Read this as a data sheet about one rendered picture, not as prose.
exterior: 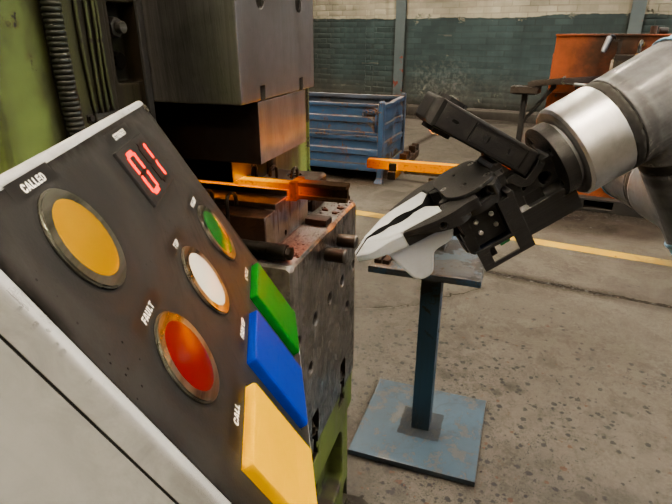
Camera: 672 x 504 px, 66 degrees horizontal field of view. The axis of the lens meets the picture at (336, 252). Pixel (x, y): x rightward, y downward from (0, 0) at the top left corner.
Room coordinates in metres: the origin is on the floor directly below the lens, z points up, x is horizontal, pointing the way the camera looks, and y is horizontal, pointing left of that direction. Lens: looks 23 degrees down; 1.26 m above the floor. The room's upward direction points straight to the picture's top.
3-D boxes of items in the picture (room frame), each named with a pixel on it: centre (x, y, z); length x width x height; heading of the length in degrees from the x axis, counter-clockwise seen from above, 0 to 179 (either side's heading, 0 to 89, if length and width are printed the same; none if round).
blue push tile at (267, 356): (0.35, 0.05, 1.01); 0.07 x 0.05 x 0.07; 7
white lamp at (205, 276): (0.35, 0.10, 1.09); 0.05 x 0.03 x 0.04; 162
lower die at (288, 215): (0.96, 0.29, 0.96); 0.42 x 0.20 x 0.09; 72
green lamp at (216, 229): (0.45, 0.11, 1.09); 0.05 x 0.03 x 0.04; 162
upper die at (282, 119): (0.96, 0.29, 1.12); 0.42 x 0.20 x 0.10; 72
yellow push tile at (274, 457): (0.25, 0.04, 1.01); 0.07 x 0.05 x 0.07; 7
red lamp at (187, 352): (0.25, 0.08, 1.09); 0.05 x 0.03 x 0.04; 162
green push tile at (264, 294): (0.45, 0.06, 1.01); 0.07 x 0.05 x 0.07; 7
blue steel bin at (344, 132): (5.14, -0.01, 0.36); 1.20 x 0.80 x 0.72; 68
